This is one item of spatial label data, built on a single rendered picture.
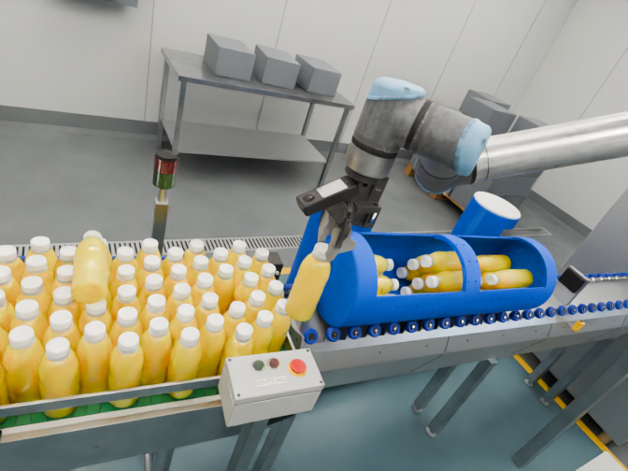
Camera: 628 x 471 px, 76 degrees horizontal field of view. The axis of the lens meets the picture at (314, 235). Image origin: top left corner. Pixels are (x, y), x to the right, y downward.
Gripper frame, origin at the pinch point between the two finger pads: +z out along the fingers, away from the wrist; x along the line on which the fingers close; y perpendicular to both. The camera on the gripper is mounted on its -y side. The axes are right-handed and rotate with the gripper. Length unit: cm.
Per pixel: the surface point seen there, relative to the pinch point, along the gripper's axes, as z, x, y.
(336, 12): -18, 357, 161
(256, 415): 30.7, -17.6, -12.6
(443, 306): 24, 2, 52
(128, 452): 57, -6, -35
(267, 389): 23.4, -16.4, -11.6
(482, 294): 20, 3, 67
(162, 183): 16, 49, -27
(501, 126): 30, 253, 339
